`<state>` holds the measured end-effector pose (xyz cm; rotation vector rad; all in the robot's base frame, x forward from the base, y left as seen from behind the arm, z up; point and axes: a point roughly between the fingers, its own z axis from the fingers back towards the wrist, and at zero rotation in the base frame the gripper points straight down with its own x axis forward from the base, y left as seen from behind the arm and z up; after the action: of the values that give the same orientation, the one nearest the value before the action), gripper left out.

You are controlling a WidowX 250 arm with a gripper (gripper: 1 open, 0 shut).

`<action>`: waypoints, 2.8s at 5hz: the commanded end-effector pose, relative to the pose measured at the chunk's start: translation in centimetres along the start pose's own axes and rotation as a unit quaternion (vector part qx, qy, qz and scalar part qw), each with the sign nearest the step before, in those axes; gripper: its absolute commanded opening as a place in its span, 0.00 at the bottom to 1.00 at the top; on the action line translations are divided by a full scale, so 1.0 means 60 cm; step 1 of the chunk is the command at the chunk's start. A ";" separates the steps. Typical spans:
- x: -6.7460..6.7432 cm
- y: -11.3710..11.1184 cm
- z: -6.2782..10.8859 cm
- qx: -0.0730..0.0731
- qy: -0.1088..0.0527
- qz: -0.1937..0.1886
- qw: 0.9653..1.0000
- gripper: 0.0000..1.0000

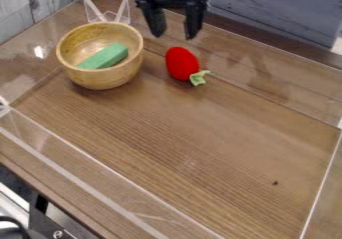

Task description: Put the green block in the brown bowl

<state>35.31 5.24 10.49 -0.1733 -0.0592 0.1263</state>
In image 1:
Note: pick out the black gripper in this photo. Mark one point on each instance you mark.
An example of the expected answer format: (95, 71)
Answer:
(155, 18)

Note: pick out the green rectangular block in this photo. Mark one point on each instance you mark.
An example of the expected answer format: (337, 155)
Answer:
(106, 58)

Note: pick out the light brown wooden bowl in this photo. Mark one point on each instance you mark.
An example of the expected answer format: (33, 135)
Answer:
(86, 40)

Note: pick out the red felt strawberry toy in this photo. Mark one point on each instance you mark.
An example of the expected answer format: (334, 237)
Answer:
(183, 66)

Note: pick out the grey blue sofa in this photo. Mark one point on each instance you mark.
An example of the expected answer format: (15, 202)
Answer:
(310, 20)

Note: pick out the black metal table bracket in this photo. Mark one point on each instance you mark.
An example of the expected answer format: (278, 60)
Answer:
(42, 223)

